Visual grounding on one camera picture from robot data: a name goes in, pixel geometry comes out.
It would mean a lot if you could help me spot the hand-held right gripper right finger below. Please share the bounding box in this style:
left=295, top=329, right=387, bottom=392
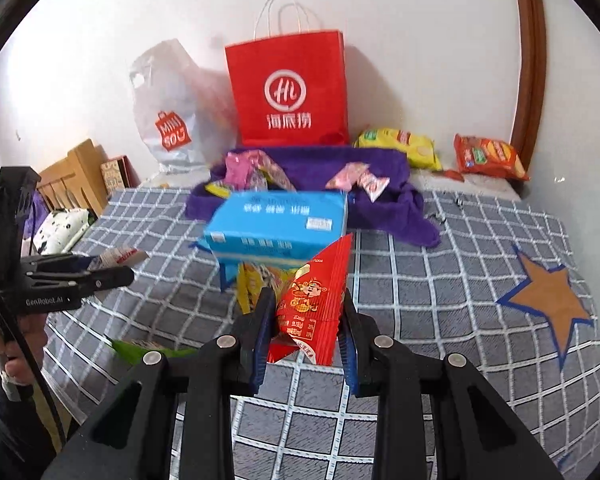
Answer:
left=337, top=287, right=566, bottom=480

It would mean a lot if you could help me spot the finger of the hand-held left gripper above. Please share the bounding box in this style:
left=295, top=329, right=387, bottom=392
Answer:
left=75, top=266, right=135, bottom=292
left=22, top=254, right=98, bottom=281

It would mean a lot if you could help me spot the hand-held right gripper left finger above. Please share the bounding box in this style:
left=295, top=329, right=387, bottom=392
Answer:
left=40, top=287, right=278, bottom=480

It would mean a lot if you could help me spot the beige red snack packet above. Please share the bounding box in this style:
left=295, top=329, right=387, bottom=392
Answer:
left=87, top=246, right=149, bottom=272

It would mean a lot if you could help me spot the pink snack packet yellow label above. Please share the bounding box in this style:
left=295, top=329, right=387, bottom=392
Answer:
left=224, top=150, right=266, bottom=192

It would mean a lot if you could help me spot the person's left hand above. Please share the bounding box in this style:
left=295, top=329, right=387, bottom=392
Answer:
left=0, top=312, right=48, bottom=403

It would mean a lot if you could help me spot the purple cloth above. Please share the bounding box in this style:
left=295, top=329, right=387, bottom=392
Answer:
left=22, top=195, right=48, bottom=256

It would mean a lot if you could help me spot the white black spotted pillow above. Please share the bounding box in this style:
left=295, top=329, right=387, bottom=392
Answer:
left=30, top=207, right=98, bottom=256

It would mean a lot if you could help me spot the green snack packet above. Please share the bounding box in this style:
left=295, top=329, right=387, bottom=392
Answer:
left=111, top=337, right=191, bottom=363

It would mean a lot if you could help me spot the wooden headboard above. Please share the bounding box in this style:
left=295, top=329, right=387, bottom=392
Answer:
left=36, top=139, right=112, bottom=218

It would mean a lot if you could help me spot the patterned red box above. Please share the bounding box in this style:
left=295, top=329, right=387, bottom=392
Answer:
left=100, top=156, right=142, bottom=196

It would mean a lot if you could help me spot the blue tissue box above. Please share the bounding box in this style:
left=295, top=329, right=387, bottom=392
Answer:
left=202, top=190, right=350, bottom=268

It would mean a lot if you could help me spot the grey checked blanket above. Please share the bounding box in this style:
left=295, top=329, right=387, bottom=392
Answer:
left=40, top=187, right=600, bottom=480

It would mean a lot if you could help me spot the purple towel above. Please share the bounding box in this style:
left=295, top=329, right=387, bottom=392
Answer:
left=186, top=145, right=441, bottom=248

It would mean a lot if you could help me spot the pink white candy packet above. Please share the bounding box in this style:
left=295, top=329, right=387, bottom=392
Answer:
left=357, top=172, right=391, bottom=203

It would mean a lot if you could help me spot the person's dark clothing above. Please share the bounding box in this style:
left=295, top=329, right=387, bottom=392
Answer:
left=0, top=350, right=76, bottom=461

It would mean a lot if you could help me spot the pale pink striped packet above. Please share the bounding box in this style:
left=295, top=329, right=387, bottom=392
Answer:
left=257, top=152, right=297, bottom=192

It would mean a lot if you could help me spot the crumpled pink snack packet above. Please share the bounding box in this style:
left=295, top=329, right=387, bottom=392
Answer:
left=325, top=161, right=371, bottom=192

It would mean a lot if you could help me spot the white plastic shopping bag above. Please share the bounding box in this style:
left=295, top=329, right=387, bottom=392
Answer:
left=129, top=39, right=238, bottom=173

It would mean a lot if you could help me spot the yellow chips bag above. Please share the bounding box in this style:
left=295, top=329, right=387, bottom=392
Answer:
left=354, top=127, right=443, bottom=171

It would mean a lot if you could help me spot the red chips bag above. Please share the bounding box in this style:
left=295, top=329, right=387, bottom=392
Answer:
left=452, top=133, right=530, bottom=181

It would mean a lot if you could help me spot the red paper bag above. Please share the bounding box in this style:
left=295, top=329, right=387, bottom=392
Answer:
left=224, top=0, right=350, bottom=148

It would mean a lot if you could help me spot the black cable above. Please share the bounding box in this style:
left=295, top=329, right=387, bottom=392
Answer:
left=0, top=260, right=68, bottom=448

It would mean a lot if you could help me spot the brown wooden door frame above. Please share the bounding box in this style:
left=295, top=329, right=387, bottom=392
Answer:
left=510, top=0, right=548, bottom=161

